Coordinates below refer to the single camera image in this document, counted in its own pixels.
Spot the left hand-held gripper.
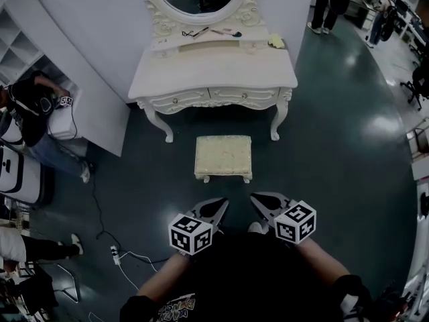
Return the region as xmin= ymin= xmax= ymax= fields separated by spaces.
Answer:
xmin=168 ymin=197 xmax=230 ymax=256

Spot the white power strip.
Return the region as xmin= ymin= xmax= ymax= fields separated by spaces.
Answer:
xmin=109 ymin=244 xmax=122 ymax=266

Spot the white ornate dressing table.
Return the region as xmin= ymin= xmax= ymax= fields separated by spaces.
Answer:
xmin=127 ymin=0 xmax=299 ymax=144

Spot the white case with dark trim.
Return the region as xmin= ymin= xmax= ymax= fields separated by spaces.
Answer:
xmin=0 ymin=145 xmax=56 ymax=208

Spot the black eyelash curler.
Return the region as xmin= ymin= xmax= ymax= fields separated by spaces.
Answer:
xmin=181 ymin=26 xmax=211 ymax=40

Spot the yellow cloth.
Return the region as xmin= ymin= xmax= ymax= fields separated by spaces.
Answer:
xmin=267 ymin=34 xmax=287 ymax=50

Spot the person's right forearm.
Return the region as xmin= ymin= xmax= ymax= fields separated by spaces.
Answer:
xmin=294 ymin=237 xmax=352 ymax=290

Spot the person's left forearm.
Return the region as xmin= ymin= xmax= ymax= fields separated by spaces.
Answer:
xmin=136 ymin=252 xmax=192 ymax=298

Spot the white shelf cabinet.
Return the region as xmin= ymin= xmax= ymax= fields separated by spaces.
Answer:
xmin=0 ymin=0 xmax=132 ymax=158

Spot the cream upholstered stool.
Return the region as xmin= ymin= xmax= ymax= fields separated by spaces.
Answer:
xmin=194 ymin=134 xmax=253 ymax=184

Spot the black floor cable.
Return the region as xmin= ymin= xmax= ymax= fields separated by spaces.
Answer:
xmin=87 ymin=169 xmax=118 ymax=251

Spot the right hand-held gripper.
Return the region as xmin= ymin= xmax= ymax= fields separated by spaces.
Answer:
xmin=249 ymin=192 xmax=317 ymax=246

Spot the person's black shirt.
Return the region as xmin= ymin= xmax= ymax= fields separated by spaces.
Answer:
xmin=119 ymin=228 xmax=373 ymax=322

